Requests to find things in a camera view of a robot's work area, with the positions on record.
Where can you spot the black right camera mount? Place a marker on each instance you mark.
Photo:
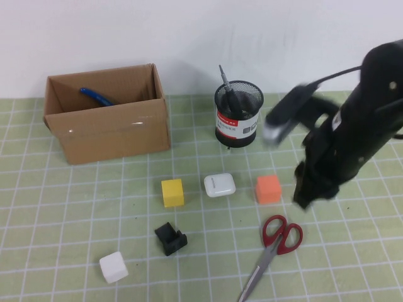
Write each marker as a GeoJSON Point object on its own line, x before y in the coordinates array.
{"type": "Point", "coordinates": [327, 105]}

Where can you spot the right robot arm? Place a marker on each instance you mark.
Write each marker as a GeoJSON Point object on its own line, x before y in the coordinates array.
{"type": "Point", "coordinates": [399, 116]}

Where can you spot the orange cube block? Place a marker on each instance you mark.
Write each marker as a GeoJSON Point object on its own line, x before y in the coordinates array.
{"type": "Point", "coordinates": [268, 189]}

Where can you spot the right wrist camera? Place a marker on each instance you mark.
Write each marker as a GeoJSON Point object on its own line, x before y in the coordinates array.
{"type": "Point", "coordinates": [283, 116]}

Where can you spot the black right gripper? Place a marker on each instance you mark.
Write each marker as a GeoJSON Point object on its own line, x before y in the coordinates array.
{"type": "Point", "coordinates": [362, 126]}

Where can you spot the green checkered tablecloth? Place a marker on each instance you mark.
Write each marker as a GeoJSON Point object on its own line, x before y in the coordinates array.
{"type": "Point", "coordinates": [63, 204]}

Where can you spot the white earbuds case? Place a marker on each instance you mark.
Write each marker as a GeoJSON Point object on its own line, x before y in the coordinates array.
{"type": "Point", "coordinates": [219, 185]}

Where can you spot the white cube block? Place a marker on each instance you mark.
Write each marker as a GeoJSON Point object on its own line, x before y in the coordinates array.
{"type": "Point", "coordinates": [113, 267]}

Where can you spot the black mesh pen holder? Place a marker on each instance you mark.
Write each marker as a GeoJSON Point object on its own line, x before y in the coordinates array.
{"type": "Point", "coordinates": [236, 129]}

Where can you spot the yellow cube block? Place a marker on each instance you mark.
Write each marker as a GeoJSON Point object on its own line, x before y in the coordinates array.
{"type": "Point", "coordinates": [172, 192]}

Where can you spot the black plastic bracket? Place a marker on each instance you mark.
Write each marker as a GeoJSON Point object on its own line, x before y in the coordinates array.
{"type": "Point", "coordinates": [171, 240]}

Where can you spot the brown cardboard box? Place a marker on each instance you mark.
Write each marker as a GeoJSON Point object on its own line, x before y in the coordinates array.
{"type": "Point", "coordinates": [110, 138]}

